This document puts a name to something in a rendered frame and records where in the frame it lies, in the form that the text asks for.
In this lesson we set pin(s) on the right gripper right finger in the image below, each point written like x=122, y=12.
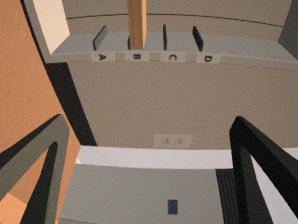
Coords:
x=280, y=167

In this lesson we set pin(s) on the light brown wooden board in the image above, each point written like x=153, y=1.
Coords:
x=137, y=23

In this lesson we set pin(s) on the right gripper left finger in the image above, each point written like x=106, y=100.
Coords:
x=53, y=135

